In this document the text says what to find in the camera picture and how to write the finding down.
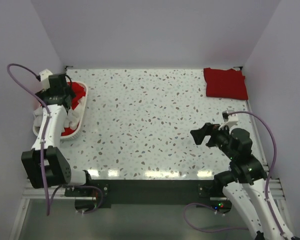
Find aluminium frame rail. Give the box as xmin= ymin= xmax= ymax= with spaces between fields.
xmin=9 ymin=99 xmax=287 ymax=240

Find white t shirt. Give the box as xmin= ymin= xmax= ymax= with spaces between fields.
xmin=33 ymin=96 xmax=86 ymax=135

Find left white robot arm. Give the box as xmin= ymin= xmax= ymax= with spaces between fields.
xmin=21 ymin=69 xmax=94 ymax=196

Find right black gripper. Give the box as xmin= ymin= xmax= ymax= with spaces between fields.
xmin=189 ymin=121 xmax=236 ymax=159

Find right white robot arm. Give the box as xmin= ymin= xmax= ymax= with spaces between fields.
xmin=190 ymin=123 xmax=297 ymax=240

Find red clothes in basket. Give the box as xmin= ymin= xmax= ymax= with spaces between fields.
xmin=61 ymin=82 xmax=87 ymax=137

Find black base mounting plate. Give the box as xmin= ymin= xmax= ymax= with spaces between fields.
xmin=64 ymin=179 xmax=232 ymax=213

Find white perforated laundry basket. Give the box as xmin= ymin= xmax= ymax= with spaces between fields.
xmin=32 ymin=80 xmax=89 ymax=142

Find folded red t shirt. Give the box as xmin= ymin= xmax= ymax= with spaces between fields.
xmin=203 ymin=68 xmax=249 ymax=101

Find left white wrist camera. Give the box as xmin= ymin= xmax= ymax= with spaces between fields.
xmin=39 ymin=69 xmax=53 ymax=90

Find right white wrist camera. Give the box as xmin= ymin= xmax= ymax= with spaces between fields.
xmin=220 ymin=110 xmax=239 ymax=129

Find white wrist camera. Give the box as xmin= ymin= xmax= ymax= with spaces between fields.
xmin=220 ymin=110 xmax=239 ymax=129
xmin=39 ymin=69 xmax=53 ymax=90

